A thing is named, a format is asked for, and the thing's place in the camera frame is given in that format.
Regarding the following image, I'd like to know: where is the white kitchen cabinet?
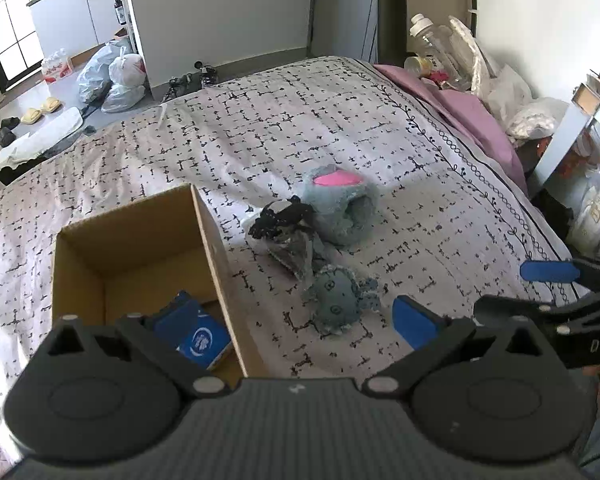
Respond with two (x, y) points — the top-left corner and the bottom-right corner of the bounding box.
(26, 0), (127, 59)

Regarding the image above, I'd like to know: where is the white garbage bag red print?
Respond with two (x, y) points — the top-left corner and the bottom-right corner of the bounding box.
(108, 52), (147, 89)

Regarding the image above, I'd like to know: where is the red white package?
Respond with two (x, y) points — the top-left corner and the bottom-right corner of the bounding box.
(40, 50), (76, 82)

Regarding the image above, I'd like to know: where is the grey pink plush slipper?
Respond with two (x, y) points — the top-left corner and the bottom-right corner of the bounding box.
(299, 165), (379, 247)

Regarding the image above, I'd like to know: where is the brown cardboard box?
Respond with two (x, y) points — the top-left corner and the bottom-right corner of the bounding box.
(52, 183), (270, 386)

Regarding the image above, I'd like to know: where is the grey translucent garbage bag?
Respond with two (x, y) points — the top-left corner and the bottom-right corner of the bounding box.
(76, 41), (131, 106)

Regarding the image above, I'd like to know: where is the clear crumpled plastic wrapper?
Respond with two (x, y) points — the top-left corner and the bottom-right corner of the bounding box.
(448, 15), (492, 97)

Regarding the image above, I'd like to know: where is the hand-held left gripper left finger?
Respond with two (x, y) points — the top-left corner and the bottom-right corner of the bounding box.
(44, 290), (233, 397)

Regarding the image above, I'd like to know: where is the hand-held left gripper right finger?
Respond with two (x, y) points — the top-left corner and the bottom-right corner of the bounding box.
(362, 296), (548, 397)

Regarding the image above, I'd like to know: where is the pink bed sheet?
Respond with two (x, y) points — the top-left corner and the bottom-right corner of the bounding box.
(372, 62), (529, 197)

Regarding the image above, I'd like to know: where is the clear bag of goods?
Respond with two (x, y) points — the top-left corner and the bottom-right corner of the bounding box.
(566, 157), (600, 262)

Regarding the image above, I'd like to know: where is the small white garbage bag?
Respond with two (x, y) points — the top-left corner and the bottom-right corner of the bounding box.
(101, 84), (146, 114)

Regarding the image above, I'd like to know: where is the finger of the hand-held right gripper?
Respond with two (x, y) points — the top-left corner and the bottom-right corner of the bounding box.
(472, 287), (600, 333)
(520, 258), (600, 295)

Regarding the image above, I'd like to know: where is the grey frayed cloth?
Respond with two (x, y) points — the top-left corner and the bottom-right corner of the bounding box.
(269, 232), (327, 282)

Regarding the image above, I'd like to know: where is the yellow lidded jar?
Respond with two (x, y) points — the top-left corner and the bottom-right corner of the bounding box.
(403, 55), (443, 79)

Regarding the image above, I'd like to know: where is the blue packet with white print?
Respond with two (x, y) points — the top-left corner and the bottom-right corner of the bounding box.
(174, 310), (234, 372)

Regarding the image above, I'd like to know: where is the black white lace cloth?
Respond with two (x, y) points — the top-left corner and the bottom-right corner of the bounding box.
(241, 197), (317, 242)

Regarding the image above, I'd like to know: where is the white plastic bag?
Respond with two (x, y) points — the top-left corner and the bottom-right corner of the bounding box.
(485, 64), (572, 142)

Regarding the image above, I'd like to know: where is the grey fish plush toy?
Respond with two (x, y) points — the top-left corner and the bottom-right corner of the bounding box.
(302, 263), (381, 337)

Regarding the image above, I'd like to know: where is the clear plastic bottle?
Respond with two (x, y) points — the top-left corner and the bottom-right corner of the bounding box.
(409, 12), (473, 92)

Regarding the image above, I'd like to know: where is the dark cloth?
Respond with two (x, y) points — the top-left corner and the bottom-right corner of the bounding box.
(0, 155), (47, 187)

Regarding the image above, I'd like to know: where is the white floor mat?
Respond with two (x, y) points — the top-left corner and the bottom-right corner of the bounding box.
(0, 108), (84, 167)

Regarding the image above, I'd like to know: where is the white shelf unit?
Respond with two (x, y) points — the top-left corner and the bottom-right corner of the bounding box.
(531, 50), (600, 197)

